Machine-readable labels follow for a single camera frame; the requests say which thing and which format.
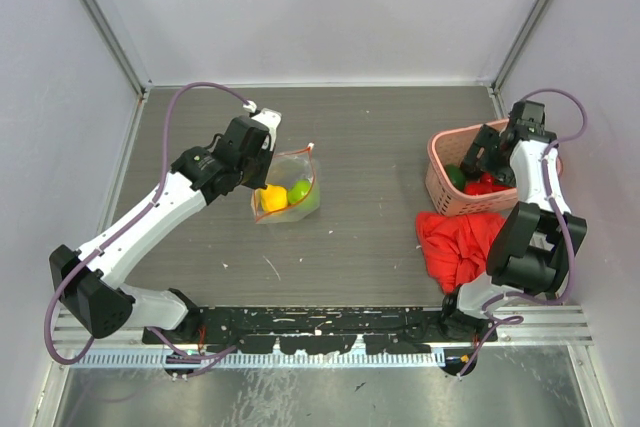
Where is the red apple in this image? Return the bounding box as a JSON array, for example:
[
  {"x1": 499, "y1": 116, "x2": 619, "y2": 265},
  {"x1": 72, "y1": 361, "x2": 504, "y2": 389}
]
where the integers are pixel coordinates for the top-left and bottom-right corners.
[{"x1": 463, "y1": 173, "x2": 514, "y2": 196}]

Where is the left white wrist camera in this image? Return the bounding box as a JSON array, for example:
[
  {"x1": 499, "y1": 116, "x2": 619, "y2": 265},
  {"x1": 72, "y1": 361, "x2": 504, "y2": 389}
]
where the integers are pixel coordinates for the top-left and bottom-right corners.
[{"x1": 243, "y1": 100, "x2": 282, "y2": 152}]

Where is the white slotted cable duct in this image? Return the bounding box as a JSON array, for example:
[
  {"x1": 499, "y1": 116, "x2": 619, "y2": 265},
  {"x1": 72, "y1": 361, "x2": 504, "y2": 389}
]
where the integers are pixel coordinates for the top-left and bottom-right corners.
[{"x1": 74, "y1": 348, "x2": 445, "y2": 370}]

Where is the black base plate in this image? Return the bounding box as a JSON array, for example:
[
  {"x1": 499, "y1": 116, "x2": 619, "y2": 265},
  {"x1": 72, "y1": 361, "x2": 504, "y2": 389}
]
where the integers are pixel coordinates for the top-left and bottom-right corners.
[{"x1": 161, "y1": 307, "x2": 490, "y2": 355}]

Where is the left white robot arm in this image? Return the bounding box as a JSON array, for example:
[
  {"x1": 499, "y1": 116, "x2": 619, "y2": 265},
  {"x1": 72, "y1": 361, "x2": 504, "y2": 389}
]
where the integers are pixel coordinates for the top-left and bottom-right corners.
[{"x1": 49, "y1": 109, "x2": 282, "y2": 343}]

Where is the purple cable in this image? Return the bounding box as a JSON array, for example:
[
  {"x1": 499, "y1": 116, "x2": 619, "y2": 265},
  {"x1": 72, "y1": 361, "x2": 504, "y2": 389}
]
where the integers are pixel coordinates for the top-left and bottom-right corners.
[
  {"x1": 43, "y1": 81, "x2": 259, "y2": 366},
  {"x1": 459, "y1": 88, "x2": 589, "y2": 378}
]

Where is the right aluminium frame post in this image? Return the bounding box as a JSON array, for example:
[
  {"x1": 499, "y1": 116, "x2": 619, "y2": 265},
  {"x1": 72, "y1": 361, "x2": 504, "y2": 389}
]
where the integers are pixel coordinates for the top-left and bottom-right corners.
[{"x1": 490, "y1": 0, "x2": 553, "y2": 94}]

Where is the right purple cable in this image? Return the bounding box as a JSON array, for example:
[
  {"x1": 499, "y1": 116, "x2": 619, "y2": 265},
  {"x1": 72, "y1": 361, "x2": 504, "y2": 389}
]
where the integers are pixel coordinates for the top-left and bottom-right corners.
[{"x1": 459, "y1": 88, "x2": 589, "y2": 378}]

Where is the green apple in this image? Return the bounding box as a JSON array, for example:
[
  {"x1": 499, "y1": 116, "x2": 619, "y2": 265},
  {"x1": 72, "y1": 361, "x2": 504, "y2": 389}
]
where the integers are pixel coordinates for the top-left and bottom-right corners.
[{"x1": 287, "y1": 178, "x2": 312, "y2": 205}]

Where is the yellow pear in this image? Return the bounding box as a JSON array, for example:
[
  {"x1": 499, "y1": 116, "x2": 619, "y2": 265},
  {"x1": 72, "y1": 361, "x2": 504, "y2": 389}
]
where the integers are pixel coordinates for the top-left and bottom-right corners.
[{"x1": 259, "y1": 184, "x2": 289, "y2": 213}]

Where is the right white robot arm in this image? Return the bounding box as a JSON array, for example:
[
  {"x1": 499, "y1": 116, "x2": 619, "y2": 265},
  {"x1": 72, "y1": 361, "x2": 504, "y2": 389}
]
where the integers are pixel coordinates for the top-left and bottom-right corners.
[{"x1": 438, "y1": 96, "x2": 587, "y2": 341}]

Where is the red cloth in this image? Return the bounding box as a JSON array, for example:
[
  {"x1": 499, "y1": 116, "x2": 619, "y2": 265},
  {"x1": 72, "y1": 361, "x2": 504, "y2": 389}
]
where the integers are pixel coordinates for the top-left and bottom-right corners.
[{"x1": 415, "y1": 212, "x2": 505, "y2": 294}]

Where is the pink plastic basket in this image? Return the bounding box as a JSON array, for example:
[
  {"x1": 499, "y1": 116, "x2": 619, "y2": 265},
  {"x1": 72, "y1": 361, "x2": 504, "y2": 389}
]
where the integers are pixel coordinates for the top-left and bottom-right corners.
[{"x1": 425, "y1": 109, "x2": 571, "y2": 217}]

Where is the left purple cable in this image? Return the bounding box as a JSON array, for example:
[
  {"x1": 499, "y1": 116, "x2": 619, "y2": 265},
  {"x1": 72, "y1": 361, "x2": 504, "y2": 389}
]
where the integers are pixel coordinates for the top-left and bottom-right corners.
[{"x1": 43, "y1": 81, "x2": 259, "y2": 366}]

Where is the aluminium frame post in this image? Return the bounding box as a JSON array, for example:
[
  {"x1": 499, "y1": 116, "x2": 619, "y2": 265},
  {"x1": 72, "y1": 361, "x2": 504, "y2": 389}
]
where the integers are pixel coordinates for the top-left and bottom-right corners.
[
  {"x1": 490, "y1": 0, "x2": 553, "y2": 94},
  {"x1": 79, "y1": 0, "x2": 152, "y2": 97}
]

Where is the left aluminium frame post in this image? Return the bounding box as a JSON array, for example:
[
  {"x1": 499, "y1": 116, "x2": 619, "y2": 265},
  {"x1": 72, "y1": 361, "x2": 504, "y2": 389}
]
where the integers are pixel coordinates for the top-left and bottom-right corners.
[{"x1": 79, "y1": 0, "x2": 152, "y2": 97}]

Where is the dark green avocado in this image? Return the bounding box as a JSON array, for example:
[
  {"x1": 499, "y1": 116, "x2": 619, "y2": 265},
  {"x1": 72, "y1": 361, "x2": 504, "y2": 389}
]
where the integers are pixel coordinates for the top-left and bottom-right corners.
[{"x1": 444, "y1": 164, "x2": 467, "y2": 192}]

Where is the clear zip top bag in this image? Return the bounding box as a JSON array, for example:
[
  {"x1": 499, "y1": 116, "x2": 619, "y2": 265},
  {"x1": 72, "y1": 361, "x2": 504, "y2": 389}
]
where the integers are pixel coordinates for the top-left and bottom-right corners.
[{"x1": 251, "y1": 143, "x2": 320, "y2": 224}]

